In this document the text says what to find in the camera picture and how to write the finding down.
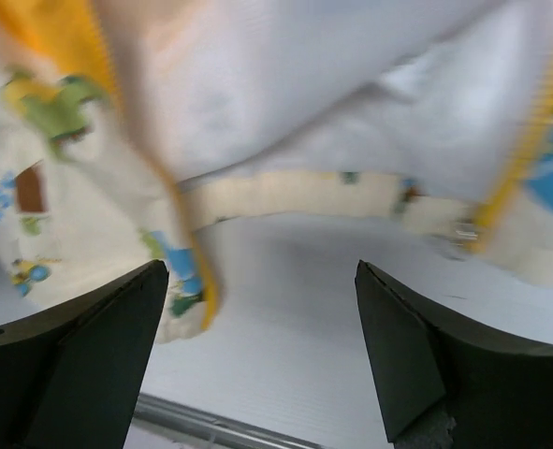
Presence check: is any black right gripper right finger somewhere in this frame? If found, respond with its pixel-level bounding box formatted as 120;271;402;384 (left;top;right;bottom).
355;262;553;448

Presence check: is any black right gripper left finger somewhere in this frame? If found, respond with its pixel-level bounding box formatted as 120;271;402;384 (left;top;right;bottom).
0;261;168;449

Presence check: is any cream dinosaur print baby jacket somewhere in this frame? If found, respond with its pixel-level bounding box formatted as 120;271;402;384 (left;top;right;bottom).
0;1;553;342

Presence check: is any aluminium front table rail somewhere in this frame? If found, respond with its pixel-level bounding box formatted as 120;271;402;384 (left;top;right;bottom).
134;394;323;449

